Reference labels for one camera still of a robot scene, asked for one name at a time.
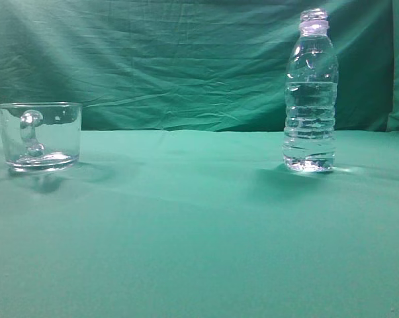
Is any clear plastic water bottle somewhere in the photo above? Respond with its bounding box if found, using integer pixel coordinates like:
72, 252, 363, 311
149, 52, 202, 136
283, 8, 338, 172

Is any clear glass mug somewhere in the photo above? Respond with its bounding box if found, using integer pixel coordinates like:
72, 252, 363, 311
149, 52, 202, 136
0, 102, 82, 172

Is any green backdrop cloth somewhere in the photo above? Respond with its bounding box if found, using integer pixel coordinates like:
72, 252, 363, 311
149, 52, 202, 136
0, 1, 399, 132

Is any green table cloth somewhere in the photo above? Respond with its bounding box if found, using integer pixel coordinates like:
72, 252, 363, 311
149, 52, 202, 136
0, 131, 399, 317

